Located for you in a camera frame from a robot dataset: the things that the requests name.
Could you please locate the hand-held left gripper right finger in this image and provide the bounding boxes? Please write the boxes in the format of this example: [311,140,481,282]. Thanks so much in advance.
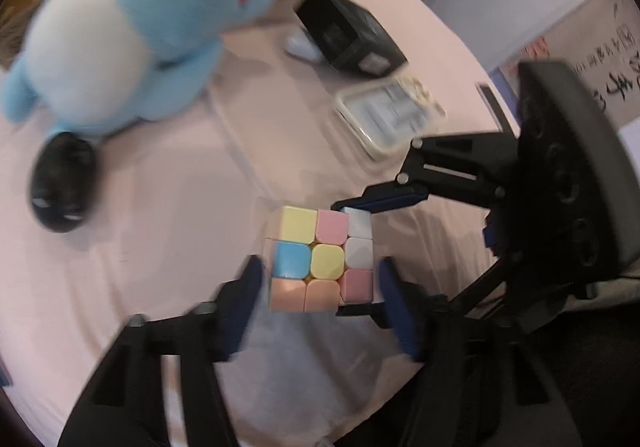
[375,257,586,447]

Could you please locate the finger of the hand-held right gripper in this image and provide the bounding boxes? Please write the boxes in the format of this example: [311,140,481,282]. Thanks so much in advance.
[336,249,526,330]
[331,134,521,215]

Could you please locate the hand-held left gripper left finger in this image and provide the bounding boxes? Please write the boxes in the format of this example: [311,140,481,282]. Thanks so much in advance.
[57,254,266,447]

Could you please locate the clear plastic case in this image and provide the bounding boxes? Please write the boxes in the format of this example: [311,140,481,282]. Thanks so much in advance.
[334,76,447,162]

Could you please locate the pastel puzzle cube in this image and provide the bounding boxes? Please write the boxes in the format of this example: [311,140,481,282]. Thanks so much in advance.
[265,206,375,314]

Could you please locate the black product box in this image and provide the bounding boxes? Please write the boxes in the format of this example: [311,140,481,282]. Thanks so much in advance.
[294,0,408,77]

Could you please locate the white earbuds case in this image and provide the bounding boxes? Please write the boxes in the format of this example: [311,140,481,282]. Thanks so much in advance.
[284,27,326,63]

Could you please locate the small black object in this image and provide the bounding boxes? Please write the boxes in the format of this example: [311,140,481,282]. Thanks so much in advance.
[27,132,98,233]

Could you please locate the blue plush toy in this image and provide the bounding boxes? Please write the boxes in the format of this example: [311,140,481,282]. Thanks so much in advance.
[0,0,277,138]

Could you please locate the person's right forearm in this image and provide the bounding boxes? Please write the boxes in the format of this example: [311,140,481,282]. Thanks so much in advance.
[570,272,640,328]

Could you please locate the pink tablecloth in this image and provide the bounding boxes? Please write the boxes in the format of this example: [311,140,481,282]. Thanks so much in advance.
[0,0,521,447]

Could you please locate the calligraphy wall poster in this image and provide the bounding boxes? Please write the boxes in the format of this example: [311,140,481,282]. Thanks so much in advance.
[492,0,640,128]

